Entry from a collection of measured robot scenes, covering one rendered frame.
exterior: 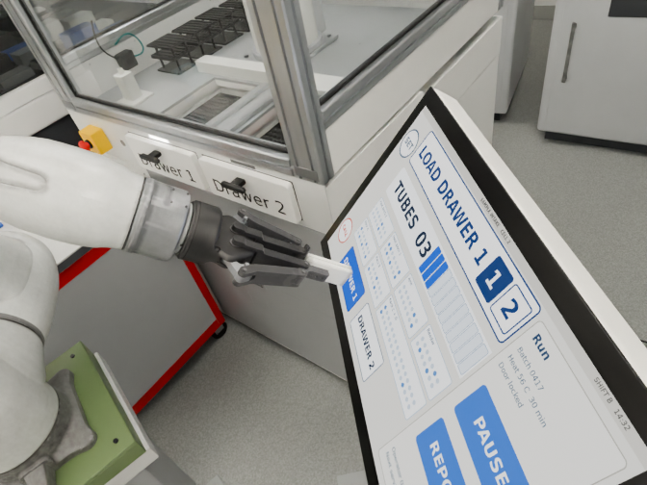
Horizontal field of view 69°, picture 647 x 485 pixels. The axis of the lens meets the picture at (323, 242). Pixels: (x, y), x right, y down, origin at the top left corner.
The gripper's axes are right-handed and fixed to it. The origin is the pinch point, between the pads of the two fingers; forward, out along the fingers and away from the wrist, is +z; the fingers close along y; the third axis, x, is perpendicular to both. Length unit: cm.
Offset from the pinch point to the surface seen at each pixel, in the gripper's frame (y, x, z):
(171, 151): 63, 30, -19
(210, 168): 53, 24, -10
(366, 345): -11.7, 0.2, 4.1
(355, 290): -2.8, -0.4, 4.2
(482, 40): 89, -27, 53
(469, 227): -10.8, -20.1, 4.2
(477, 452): -29.9, -10.5, 4.1
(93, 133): 87, 48, -39
